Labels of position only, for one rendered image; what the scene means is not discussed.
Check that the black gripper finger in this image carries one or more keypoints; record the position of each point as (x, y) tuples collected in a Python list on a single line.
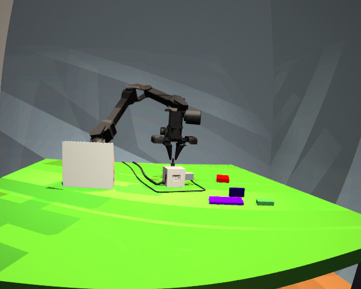
[(169, 149), (179, 147)]

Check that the red flat block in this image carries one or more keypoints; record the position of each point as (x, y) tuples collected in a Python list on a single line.
[(223, 178)]

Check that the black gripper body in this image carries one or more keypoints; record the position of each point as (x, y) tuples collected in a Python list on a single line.
[(175, 135)]

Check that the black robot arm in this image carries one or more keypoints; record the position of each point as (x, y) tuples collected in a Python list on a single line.
[(176, 106)]

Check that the green flat block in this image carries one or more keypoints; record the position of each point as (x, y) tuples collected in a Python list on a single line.
[(267, 202)]

